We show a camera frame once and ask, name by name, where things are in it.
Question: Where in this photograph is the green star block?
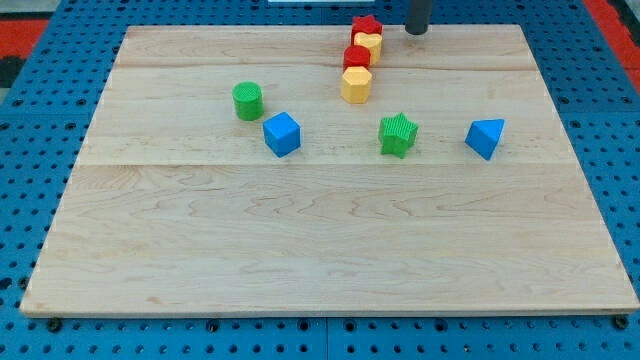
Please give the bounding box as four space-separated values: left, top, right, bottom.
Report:
378 112 419 158

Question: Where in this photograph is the red star block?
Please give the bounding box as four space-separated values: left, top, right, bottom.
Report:
351 14 383 41

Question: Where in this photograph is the blue cube block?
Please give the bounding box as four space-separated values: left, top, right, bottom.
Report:
263 112 301 157

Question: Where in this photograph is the yellow hexagon block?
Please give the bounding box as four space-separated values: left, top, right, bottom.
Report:
341 66 373 104

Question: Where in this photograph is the green cylinder block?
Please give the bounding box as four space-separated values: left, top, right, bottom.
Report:
232 81 264 121

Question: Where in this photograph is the light wooden board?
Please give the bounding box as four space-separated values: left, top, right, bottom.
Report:
20 25 639 318

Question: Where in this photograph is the yellow heart block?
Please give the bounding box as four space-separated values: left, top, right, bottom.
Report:
354 32 383 65

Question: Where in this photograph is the blue triangular prism block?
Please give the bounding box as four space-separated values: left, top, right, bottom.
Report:
465 118 505 161

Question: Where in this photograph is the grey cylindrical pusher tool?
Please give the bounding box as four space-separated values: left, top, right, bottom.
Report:
405 0 434 36

